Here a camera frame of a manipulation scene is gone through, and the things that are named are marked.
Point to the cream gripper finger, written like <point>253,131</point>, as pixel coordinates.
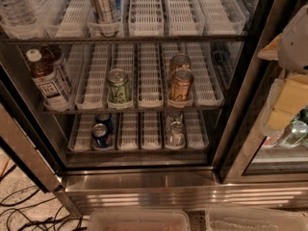
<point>270,52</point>

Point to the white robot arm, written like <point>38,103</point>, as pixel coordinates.
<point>290,48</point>

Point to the rear orange soda can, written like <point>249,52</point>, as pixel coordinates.
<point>179,60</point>

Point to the orange soda can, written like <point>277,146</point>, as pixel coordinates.
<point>179,60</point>
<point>180,84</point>

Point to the front orange soda can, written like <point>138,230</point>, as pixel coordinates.
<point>180,84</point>

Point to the glass fridge door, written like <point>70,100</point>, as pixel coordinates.
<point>282,97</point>

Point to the rear silver can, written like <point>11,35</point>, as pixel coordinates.
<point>173,116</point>

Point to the silver can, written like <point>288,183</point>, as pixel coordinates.
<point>176,135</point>
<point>173,116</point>

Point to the front silver can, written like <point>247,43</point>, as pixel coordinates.
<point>176,135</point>

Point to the stainless steel fridge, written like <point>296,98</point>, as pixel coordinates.
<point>165,104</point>

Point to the green soda can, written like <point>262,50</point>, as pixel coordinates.
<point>119,86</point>

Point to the tall can on top shelf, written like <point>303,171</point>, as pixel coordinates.
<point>106,11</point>

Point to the rear blue soda can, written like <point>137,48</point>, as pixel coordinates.
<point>106,119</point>

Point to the blue soda can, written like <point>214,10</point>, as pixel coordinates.
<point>106,119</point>
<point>101,135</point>

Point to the front blue soda can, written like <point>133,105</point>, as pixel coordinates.
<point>101,135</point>

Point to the green glass bottle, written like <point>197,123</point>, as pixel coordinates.
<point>293,135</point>

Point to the clear plastic bin right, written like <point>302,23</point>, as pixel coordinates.
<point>253,219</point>

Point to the clear plastic bin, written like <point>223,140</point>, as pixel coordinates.
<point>138,220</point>
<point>253,219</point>

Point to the rear tea bottle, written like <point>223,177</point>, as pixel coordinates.
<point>55,55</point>

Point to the clear plastic bin left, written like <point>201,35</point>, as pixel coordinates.
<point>138,220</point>

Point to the front tea bottle white cap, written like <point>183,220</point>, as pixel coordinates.
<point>49,80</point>

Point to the clear water bottle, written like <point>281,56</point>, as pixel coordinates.
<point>17,12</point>

